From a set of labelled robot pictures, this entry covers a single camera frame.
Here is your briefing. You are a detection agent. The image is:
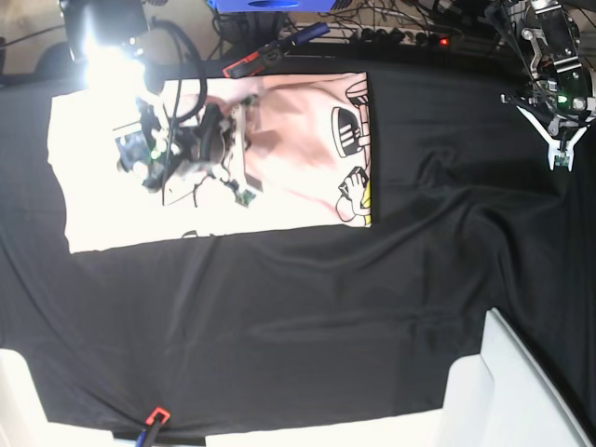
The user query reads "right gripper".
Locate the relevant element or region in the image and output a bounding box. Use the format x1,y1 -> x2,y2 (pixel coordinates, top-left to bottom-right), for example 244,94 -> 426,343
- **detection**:
188,95 -> 263,208

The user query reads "pink T-shirt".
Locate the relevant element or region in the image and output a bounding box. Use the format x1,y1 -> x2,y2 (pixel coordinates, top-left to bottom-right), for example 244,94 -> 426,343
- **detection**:
47,73 -> 372,253

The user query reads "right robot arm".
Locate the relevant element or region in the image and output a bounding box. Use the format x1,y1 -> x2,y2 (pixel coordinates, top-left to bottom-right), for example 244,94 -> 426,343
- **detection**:
59,1 -> 263,207

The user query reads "red black bottom clamp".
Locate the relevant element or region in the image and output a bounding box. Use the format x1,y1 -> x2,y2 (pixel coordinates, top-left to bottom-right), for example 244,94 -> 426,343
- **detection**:
135,406 -> 171,447

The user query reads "blue box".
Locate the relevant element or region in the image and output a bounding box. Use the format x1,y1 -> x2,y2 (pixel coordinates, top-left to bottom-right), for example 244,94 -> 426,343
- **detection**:
208,0 -> 336,13

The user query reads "red black clamp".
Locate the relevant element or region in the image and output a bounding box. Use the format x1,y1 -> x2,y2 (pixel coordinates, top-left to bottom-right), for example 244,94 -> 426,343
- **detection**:
223,22 -> 330,79
135,406 -> 171,447

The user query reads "white table frame left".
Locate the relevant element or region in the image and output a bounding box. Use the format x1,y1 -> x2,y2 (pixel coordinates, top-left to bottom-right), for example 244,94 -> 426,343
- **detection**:
1,348 -> 115,447

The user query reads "red black top clamp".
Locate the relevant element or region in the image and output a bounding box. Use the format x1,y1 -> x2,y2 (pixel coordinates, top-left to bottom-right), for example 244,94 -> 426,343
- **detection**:
223,22 -> 330,79

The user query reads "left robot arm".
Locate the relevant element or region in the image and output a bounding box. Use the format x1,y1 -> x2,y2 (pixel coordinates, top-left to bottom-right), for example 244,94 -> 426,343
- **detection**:
485,1 -> 595,170

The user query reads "black power strip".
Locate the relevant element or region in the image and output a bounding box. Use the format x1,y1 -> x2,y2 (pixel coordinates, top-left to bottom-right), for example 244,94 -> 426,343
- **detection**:
297,26 -> 453,47

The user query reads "black table cloth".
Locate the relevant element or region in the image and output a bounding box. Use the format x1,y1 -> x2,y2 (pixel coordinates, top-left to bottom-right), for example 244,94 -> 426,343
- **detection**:
1,60 -> 595,440

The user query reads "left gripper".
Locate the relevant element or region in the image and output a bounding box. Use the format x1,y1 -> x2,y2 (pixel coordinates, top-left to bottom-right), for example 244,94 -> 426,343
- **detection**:
501,94 -> 595,171

